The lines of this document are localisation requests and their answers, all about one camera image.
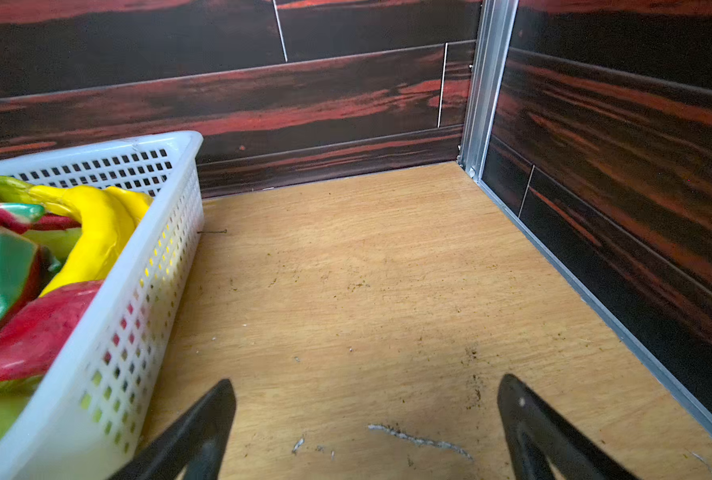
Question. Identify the red green fake dragon fruit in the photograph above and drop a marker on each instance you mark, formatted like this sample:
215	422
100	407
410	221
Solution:
33	246

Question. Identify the yellow fake banana bunch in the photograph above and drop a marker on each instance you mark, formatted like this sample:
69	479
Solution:
85	228

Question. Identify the red fake apple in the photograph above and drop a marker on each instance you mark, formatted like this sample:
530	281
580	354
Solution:
32	340

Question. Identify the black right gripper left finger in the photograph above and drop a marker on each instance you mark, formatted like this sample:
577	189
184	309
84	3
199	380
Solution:
192	447

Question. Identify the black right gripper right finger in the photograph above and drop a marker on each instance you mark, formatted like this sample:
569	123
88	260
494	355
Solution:
541	440

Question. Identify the white perforated plastic basket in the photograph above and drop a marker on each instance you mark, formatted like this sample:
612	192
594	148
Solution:
85	419

